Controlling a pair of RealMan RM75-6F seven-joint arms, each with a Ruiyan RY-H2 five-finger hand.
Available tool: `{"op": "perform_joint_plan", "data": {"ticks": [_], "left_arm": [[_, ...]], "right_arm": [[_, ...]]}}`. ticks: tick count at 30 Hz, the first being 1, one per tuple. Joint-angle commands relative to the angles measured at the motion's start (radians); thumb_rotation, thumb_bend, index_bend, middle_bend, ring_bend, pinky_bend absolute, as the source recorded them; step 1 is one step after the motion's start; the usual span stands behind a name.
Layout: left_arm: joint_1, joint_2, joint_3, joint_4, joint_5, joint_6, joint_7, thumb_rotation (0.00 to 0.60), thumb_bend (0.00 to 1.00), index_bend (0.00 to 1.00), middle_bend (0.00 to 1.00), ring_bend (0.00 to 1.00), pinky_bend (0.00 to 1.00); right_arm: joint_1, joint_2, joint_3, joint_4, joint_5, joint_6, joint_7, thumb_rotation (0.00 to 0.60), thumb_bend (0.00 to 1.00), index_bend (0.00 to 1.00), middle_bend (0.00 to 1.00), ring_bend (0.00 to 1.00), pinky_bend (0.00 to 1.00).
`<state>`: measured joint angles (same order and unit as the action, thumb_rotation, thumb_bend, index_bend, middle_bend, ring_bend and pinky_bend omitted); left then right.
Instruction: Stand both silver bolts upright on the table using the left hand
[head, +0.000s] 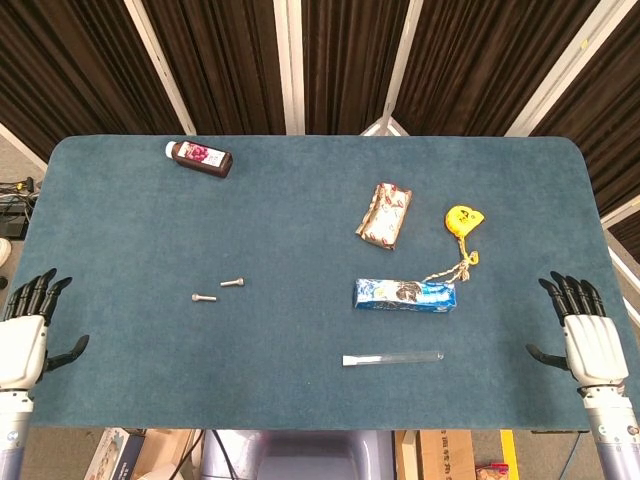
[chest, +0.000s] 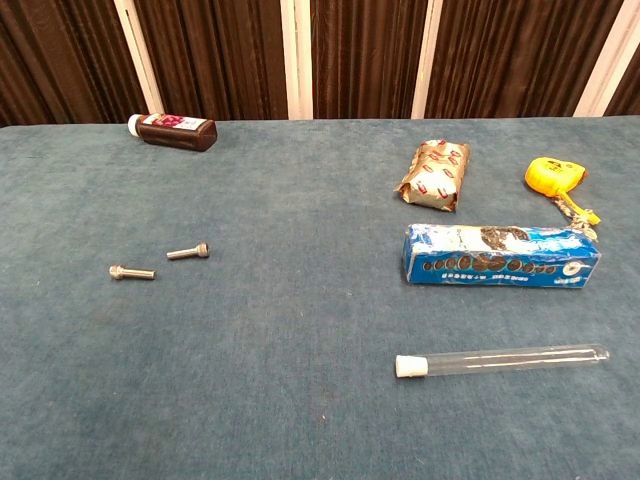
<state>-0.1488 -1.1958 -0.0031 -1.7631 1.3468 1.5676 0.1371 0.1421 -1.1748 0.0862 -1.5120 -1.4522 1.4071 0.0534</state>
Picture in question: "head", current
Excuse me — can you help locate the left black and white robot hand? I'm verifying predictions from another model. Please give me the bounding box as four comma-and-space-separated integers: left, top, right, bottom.
0, 268, 91, 392

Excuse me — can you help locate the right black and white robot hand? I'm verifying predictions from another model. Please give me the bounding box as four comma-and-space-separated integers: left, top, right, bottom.
524, 270, 630, 389

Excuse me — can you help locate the yellow strip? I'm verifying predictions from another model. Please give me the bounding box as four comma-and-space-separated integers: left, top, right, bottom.
499, 429, 516, 480

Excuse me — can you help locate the white and blue printed box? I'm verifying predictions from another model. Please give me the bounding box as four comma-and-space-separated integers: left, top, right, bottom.
82, 427, 146, 480

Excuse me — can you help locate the red snack package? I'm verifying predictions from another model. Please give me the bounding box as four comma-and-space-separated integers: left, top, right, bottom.
474, 463, 511, 480

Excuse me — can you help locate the plain brown cardboard piece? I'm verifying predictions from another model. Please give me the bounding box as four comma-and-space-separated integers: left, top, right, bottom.
132, 429, 196, 480

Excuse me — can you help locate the yellow tape measure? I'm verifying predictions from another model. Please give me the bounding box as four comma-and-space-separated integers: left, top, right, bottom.
422, 204, 486, 285

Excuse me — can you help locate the brown cardboard box with print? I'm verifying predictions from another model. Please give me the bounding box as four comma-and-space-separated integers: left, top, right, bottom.
394, 429, 475, 480

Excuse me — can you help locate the blue cookie box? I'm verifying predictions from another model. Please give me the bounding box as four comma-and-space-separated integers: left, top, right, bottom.
354, 278, 459, 314

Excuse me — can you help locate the clear test tube white stopper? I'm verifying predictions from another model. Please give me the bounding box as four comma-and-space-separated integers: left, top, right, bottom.
342, 350, 445, 369

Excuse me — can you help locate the beige snack packet red print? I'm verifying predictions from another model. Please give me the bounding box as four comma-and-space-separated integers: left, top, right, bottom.
354, 183, 414, 251

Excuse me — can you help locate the dark red juice bottle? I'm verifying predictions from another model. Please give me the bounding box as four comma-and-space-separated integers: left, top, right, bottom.
165, 140, 234, 179

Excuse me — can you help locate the grey robot torso base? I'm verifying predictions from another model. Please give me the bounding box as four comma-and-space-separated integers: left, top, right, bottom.
199, 429, 396, 480

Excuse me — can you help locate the blue felt table cover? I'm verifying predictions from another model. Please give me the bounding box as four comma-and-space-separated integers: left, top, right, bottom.
0, 134, 640, 432

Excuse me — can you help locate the dark brown pleated curtain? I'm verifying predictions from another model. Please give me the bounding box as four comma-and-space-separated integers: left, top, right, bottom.
0, 0, 640, 251

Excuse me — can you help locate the black device with cables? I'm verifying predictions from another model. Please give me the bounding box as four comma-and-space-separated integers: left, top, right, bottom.
0, 176, 42, 239

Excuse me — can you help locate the white frame post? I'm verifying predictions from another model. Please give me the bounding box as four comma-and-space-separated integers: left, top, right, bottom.
0, 122, 49, 174
122, 0, 197, 136
359, 0, 426, 137
504, 0, 629, 137
599, 194, 640, 229
273, 0, 306, 136

